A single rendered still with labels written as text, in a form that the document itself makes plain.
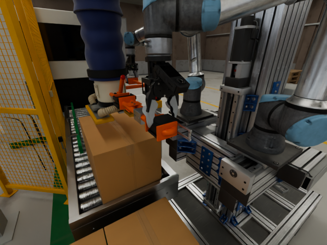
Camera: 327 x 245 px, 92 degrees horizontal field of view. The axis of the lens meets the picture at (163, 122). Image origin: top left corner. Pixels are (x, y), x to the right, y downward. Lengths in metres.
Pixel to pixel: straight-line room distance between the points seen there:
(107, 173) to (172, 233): 0.47
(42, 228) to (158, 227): 1.22
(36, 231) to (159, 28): 1.88
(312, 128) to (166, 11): 0.51
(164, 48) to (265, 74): 0.60
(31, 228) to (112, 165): 1.25
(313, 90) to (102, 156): 0.86
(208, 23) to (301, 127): 0.39
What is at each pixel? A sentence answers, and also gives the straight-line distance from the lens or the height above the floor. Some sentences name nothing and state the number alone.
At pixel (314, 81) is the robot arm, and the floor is 1.34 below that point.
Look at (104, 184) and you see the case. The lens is 1.00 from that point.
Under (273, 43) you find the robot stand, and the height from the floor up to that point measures 1.46.
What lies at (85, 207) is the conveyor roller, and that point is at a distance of 1.21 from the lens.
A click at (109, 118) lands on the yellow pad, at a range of 0.91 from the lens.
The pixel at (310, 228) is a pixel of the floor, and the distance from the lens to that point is 2.12.
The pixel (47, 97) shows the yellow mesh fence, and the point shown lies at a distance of 2.00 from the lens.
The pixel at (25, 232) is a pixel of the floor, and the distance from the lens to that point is 2.04.
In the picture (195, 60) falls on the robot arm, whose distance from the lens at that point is 1.14.
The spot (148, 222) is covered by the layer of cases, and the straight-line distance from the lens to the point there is 1.05.
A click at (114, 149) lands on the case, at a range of 0.88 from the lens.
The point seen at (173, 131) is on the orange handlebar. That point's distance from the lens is 0.47.
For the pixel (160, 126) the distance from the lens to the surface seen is 0.46.
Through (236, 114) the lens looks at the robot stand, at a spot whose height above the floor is 1.11.
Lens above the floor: 1.42
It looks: 24 degrees down
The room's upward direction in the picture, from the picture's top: straight up
